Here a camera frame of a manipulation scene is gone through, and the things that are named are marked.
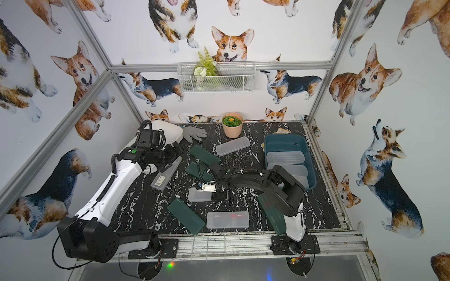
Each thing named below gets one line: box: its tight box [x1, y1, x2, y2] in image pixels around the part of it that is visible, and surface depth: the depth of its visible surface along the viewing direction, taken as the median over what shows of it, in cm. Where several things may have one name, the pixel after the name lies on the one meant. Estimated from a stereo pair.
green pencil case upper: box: [189, 144, 223, 167], surface depth 108 cm
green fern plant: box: [193, 46, 219, 91], surface depth 86 cm
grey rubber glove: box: [182, 125, 208, 143], surface depth 115 cm
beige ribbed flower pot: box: [221, 111, 244, 139], surface depth 109 cm
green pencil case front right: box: [257, 193, 287, 236], surface depth 83 cm
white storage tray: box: [116, 119, 183, 156], surface depth 63 cm
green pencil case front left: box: [166, 197, 206, 236], surface depth 83 cm
